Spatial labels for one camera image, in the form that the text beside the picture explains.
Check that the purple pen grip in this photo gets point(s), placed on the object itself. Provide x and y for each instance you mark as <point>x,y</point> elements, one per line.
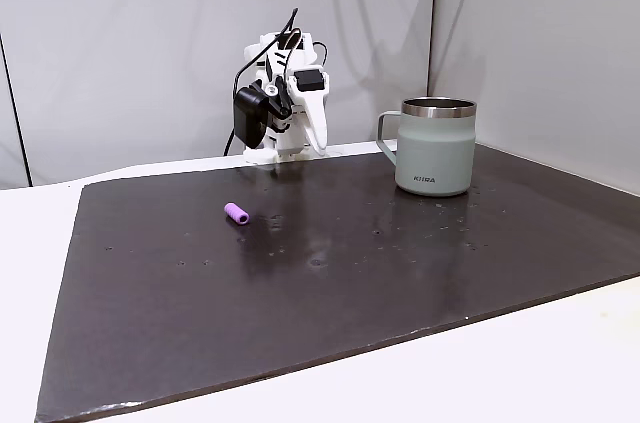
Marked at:
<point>236,214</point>

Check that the grey-green steel mug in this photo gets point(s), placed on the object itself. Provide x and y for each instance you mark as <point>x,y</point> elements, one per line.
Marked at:
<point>435,153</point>

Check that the dark brown table mat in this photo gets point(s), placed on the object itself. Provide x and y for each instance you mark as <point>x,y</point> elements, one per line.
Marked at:
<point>320,283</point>

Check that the black camera box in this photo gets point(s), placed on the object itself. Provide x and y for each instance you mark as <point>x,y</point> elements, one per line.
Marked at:
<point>251,118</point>

